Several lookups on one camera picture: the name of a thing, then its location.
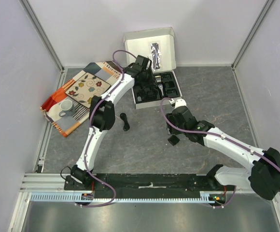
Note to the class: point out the grey ceramic mug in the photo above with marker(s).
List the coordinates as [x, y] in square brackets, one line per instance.
[67, 108]

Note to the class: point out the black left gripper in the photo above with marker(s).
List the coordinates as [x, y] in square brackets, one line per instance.
[148, 69]

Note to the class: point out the white slotted cable duct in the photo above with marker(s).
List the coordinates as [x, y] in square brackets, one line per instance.
[82, 198]

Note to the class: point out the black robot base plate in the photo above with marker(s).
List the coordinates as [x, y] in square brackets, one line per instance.
[166, 186]

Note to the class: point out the floral square plate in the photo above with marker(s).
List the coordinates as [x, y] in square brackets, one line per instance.
[86, 87]

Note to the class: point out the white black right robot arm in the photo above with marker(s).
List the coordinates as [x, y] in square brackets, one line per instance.
[260, 168]

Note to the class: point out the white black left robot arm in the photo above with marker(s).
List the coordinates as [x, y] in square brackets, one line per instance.
[102, 115]

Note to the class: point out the black plastic tray insert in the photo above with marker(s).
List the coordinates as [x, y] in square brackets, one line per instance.
[171, 88]

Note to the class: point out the silver black hair clipper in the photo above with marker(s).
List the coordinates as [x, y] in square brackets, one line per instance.
[160, 86]

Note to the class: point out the white cardboard clipper box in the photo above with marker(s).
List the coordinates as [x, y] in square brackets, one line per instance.
[139, 43]

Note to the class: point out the colourful patchwork cloth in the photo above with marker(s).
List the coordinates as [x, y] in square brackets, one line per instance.
[108, 71]

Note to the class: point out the black clipper guard comb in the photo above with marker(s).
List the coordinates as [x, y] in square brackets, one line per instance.
[173, 140]

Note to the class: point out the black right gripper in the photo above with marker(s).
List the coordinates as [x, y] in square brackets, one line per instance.
[173, 132]

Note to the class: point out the black guard comb in tray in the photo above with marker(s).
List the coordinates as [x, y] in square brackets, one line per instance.
[151, 95]

